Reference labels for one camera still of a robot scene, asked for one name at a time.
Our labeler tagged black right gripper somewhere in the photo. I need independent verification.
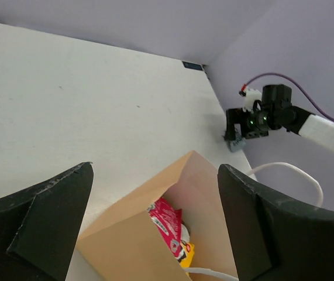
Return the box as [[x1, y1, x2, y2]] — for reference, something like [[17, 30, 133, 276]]
[[223, 101, 270, 141]]

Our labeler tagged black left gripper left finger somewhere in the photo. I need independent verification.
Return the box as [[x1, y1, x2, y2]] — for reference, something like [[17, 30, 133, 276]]
[[0, 162, 94, 280]]

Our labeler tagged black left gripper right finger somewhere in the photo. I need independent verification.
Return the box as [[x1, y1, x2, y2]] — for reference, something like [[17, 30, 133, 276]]
[[218, 165, 334, 280]]

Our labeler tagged small blue silver packet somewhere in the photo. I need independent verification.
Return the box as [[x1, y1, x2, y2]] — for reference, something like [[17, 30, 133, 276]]
[[228, 131, 246, 153]]

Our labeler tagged yellow M&M's packet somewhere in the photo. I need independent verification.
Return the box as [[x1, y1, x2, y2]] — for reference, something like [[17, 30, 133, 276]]
[[177, 241, 195, 269]]

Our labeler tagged pink candy packet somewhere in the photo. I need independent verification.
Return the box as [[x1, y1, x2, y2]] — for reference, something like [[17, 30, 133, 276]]
[[147, 197, 190, 260]]

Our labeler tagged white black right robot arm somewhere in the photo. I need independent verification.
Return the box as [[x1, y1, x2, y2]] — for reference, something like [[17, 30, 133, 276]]
[[223, 84, 334, 152]]

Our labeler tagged brown paper bag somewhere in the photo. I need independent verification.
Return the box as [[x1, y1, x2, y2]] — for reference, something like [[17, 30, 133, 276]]
[[77, 151, 237, 280]]

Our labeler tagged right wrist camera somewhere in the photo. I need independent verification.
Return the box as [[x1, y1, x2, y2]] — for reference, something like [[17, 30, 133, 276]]
[[239, 84, 262, 112]]

